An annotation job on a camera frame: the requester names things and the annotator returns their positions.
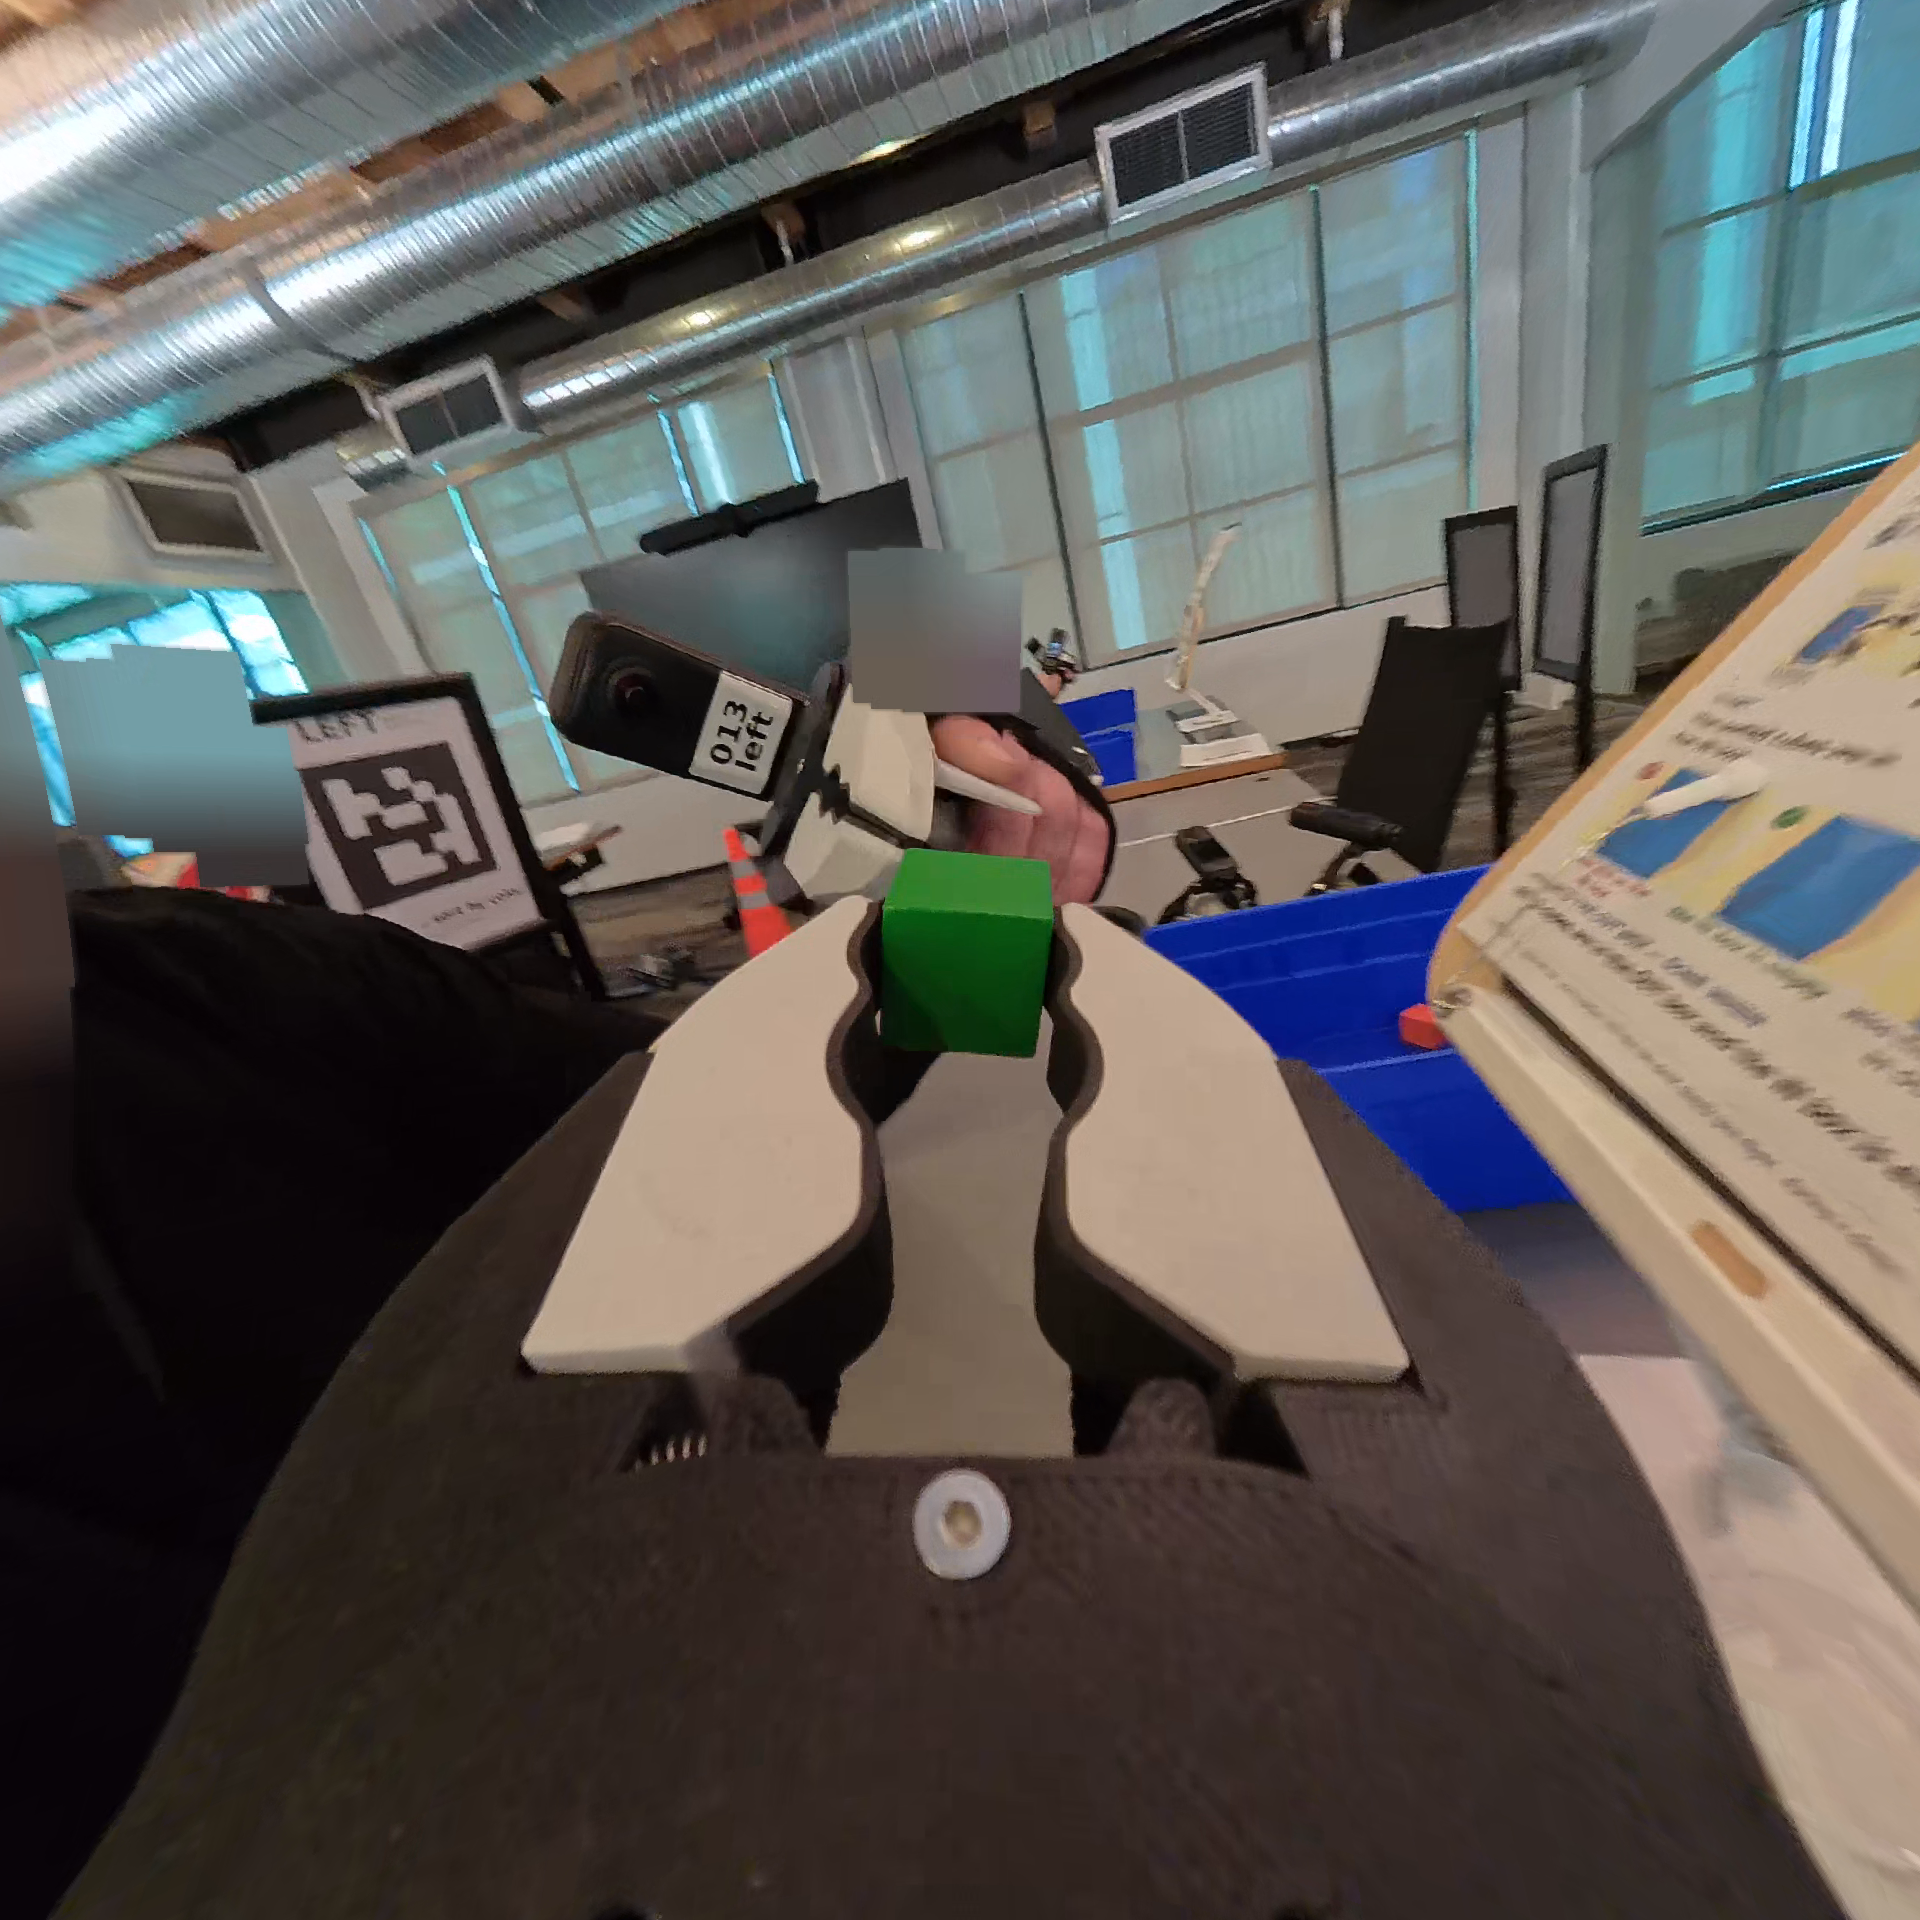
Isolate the black camera bar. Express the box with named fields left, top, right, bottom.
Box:
left=639, top=481, right=824, bottom=558

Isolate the orange traffic cone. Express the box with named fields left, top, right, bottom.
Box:
left=722, top=827, right=794, bottom=958

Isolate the black office chair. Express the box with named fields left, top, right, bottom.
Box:
left=1291, top=613, right=1521, bottom=906

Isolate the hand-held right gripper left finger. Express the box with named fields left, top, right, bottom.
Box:
left=520, top=895, right=891, bottom=1378

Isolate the black framed standing panel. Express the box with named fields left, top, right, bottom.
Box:
left=1528, top=445, right=1613, bottom=690
left=1443, top=504, right=1524, bottom=697

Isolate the silver air duct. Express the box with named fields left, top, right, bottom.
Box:
left=0, top=0, right=933, bottom=319
left=0, top=0, right=1661, bottom=469

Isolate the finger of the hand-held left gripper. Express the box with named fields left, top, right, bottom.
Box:
left=828, top=705, right=943, bottom=847
left=787, top=817, right=910, bottom=912

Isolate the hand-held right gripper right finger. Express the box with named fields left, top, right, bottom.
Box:
left=1039, top=904, right=1414, bottom=1386

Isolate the green wooden cube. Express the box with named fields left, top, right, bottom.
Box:
left=881, top=848, right=1057, bottom=1058

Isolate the blue plastic bin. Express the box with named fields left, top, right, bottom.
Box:
left=1144, top=864, right=1578, bottom=1219

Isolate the wooden table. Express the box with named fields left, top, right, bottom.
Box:
left=1103, top=744, right=1292, bottom=806

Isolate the black device on floor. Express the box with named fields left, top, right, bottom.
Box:
left=1159, top=823, right=1260, bottom=921

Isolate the illustrated instruction board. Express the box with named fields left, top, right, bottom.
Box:
left=1425, top=447, right=1920, bottom=1610

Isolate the white air vent grille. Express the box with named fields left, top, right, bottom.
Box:
left=377, top=357, right=523, bottom=462
left=1093, top=67, right=1272, bottom=229

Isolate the small blue storage bin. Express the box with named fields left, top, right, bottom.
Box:
left=1057, top=688, right=1143, bottom=792

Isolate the person's left hand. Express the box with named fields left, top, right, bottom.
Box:
left=926, top=712, right=1121, bottom=909

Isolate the person's black clothing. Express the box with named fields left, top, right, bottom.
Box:
left=0, top=841, right=680, bottom=1920

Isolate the black framed marker sign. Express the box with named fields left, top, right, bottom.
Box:
left=253, top=675, right=611, bottom=1005

